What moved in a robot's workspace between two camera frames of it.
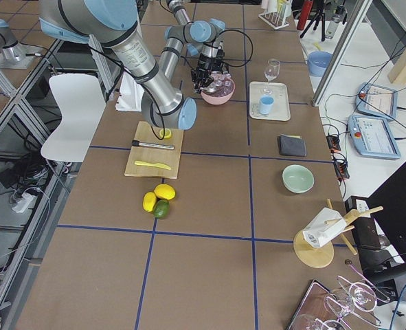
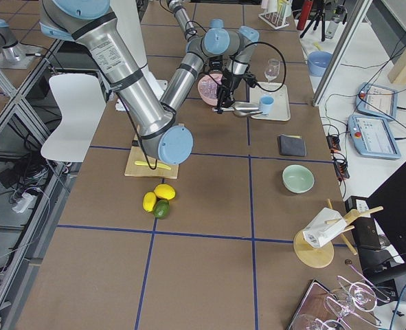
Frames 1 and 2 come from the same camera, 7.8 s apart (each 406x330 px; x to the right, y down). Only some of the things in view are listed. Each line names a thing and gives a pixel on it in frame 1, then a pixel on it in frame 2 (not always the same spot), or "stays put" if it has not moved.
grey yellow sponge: x=292 y=146 stays put
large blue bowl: x=317 y=62 stays put
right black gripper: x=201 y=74 -> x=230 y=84
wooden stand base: x=317 y=257 stays put
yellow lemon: x=164 y=191 stays put
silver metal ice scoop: x=210 y=89 -> x=241 y=109
